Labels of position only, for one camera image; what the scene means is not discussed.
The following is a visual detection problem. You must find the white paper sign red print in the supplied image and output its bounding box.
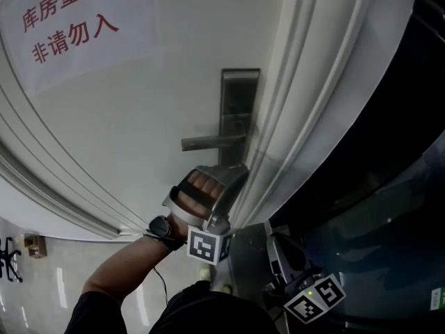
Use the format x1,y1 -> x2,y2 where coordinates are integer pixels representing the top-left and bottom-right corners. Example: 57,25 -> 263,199
0,0 -> 158,96

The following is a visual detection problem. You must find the silver door lever handle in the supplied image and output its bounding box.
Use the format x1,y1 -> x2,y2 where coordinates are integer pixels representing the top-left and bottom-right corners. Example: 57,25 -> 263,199
181,134 -> 247,152

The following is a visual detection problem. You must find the small wooden box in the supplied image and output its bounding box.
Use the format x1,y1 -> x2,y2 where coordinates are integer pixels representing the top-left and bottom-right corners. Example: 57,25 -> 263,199
23,233 -> 48,259

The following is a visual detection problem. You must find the person's black shirt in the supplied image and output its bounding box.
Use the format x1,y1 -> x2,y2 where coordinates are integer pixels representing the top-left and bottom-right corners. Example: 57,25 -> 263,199
71,279 -> 279,334

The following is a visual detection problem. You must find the person's left forearm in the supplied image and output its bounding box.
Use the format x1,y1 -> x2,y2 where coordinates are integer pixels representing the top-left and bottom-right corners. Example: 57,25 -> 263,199
82,214 -> 191,301

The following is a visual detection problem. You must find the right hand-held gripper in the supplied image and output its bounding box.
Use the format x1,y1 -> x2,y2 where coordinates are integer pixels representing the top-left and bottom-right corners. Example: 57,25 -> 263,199
266,233 -> 348,326

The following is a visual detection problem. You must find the person's left hand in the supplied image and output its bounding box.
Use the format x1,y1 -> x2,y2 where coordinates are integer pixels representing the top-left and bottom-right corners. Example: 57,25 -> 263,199
172,170 -> 225,221

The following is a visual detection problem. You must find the green sticker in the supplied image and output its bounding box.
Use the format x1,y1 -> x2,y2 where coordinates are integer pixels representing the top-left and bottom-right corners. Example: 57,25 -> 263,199
430,287 -> 443,312

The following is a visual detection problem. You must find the thin black cable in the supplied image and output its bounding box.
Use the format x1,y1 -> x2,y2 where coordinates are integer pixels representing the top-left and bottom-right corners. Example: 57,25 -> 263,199
152,265 -> 169,306

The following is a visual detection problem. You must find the dark glass door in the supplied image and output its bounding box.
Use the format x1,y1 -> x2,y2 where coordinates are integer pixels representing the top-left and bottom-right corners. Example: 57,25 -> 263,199
229,0 -> 445,334

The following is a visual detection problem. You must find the black wristwatch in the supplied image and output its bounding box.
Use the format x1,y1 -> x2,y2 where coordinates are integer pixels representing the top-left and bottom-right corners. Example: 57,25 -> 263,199
145,215 -> 186,252

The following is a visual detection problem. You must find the black office chair base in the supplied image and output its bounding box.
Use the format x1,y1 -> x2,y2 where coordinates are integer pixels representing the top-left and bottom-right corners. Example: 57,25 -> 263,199
0,237 -> 24,284

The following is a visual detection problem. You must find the white panelled door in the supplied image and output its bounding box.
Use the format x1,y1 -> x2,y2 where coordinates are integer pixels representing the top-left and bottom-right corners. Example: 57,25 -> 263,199
0,0 -> 420,240

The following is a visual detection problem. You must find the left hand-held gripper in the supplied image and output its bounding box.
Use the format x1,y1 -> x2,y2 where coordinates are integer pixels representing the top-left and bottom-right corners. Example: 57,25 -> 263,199
161,164 -> 250,266

